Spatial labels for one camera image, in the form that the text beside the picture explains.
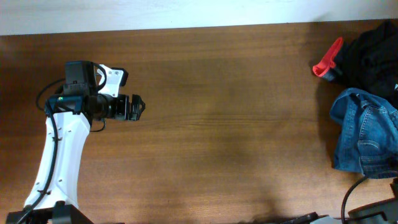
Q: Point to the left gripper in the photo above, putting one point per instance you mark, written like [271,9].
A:
[132,107]

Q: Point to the blue denim jeans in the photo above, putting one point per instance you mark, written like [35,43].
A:
[367,143]

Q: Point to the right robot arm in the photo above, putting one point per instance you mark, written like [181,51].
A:
[384,211]

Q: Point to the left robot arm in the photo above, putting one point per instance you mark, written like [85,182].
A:
[90,92]

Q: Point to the black garment with red trim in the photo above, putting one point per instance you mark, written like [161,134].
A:
[368,62]

